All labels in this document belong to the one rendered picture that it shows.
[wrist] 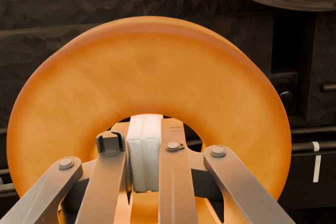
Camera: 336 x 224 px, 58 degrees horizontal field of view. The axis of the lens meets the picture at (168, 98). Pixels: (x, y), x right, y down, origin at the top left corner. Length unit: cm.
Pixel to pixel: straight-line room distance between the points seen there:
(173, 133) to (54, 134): 6
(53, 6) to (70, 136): 38
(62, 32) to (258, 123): 36
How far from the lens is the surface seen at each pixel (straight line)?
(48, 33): 47
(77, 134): 16
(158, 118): 15
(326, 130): 51
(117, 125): 17
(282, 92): 51
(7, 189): 47
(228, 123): 16
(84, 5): 51
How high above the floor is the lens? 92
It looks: 20 degrees down
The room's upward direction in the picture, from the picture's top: 4 degrees counter-clockwise
